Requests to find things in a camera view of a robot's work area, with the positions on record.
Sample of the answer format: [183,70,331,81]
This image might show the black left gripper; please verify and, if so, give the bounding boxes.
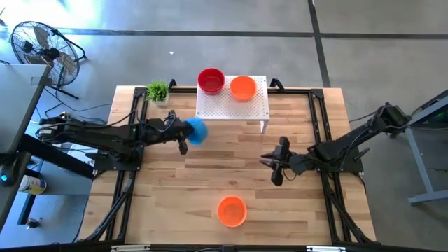
[155,110,195,155]

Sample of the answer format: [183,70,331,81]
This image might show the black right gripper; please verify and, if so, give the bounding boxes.
[260,136,298,186]

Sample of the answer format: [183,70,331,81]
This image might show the blue plastic mini bowl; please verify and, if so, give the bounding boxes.
[184,117,209,146]

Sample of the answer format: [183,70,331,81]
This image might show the red plastic mini bowl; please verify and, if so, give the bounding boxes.
[197,67,225,96]

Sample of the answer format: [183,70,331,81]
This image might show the orange plastic mini bowl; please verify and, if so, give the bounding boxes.
[217,196,248,228]
[230,75,258,103]

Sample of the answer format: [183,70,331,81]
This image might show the small green potted plant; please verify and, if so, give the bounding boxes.
[145,80,171,106]

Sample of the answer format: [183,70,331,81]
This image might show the white perforated metal shelf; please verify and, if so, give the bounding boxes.
[195,75,270,134]

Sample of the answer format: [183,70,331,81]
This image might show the white paper sheet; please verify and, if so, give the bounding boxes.
[68,143,95,166]

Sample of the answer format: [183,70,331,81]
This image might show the black desk base bar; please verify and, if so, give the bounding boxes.
[15,134,97,179]

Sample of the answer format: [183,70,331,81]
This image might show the black floor fan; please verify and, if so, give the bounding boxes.
[9,20,88,101]

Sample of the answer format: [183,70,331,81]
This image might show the white yellow can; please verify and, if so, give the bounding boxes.
[17,174,48,195]

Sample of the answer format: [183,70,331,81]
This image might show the grey desk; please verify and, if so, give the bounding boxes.
[0,64,50,155]

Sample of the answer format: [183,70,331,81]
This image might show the black aluminium table frame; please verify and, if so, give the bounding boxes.
[78,85,379,252]

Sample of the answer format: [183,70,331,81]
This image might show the black floor cable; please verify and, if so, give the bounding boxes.
[43,87,113,122]

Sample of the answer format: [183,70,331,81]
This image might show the silver metal bracket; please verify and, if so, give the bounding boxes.
[111,244,151,252]
[306,246,347,252]

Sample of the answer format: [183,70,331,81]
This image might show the grey table frame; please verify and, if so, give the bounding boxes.
[405,90,448,204]

